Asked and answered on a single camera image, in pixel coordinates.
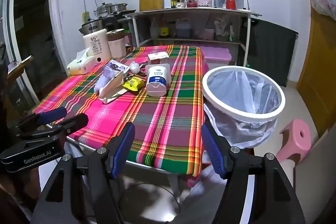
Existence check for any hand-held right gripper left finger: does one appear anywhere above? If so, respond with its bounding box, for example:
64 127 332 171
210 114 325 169
31 122 136 224

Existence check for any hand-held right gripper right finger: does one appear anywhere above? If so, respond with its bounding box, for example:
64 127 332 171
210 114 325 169
201 122 306 224

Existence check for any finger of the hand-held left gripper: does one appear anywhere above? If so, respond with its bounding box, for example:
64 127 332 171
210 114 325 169
18 113 89 140
16 107 67 132

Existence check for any white foam net sleeve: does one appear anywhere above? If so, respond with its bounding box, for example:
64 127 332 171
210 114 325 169
94 67 116 95

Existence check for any white printed cardboard box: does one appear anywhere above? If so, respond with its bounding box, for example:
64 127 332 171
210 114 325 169
98 60 131 104

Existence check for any yellow snack packet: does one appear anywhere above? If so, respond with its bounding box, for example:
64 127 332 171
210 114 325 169
122 76 145 93

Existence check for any white round trash bin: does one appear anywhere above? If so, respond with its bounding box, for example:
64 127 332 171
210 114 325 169
202 66 286 149

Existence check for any white blue-label milk container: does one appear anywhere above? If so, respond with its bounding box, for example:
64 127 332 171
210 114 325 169
145 63 172 97

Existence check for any small red white box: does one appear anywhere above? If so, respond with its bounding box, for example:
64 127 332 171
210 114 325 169
147 52 169 65

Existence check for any pink green plaid tablecloth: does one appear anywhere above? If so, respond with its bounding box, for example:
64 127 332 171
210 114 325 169
33 46 210 178

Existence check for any white tissue pack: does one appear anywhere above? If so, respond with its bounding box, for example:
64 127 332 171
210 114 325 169
66 47 97 75

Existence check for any pink plastic stool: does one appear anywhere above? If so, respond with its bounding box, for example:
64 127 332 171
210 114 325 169
276 119 313 163

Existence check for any stainless steel electric kettle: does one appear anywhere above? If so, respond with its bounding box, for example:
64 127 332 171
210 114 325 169
79 16 118 35

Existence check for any pink lidded storage box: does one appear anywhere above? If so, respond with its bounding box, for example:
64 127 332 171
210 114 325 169
201 46 233 67

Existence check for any white cabinet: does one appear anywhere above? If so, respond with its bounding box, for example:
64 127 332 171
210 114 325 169
294 130 336 224

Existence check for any steel cooking pot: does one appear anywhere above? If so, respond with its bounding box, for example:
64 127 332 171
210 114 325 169
110 3 128 13
94 3 113 17

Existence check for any pink bowl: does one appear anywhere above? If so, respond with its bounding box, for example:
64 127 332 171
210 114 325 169
203 28 216 40

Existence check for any black gas stove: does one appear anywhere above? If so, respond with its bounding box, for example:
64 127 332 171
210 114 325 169
115 9 137 20

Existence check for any white plastic bottle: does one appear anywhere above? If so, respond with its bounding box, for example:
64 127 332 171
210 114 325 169
150 18 159 40

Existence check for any crumpled plastic bag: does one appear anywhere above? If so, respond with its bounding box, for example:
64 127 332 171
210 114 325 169
214 18 231 42

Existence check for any dark liquid jug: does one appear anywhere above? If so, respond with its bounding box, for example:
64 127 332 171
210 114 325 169
175 19 192 39

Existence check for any yellow wooden door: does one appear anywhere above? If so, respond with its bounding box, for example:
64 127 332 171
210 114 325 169
297 0 336 136

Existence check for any white kitchen shelf unit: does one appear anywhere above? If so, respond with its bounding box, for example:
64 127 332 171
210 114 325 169
123 7 263 67

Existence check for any clear plastic container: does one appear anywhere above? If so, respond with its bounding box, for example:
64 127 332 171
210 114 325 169
212 0 246 9

